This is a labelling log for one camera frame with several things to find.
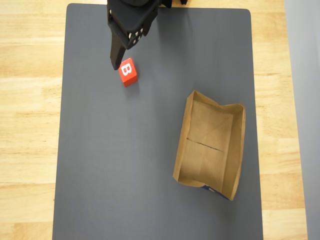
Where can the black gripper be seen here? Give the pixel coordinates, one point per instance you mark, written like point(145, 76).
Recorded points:
point(125, 30)

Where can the red cube with white B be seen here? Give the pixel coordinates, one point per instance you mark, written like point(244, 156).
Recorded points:
point(128, 73)

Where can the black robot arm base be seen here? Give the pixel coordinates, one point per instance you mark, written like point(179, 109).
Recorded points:
point(166, 3)

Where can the brown paper box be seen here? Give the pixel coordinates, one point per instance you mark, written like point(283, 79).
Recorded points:
point(207, 150)

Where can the dark grey rectangular mat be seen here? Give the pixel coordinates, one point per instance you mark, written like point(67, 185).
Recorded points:
point(112, 150)

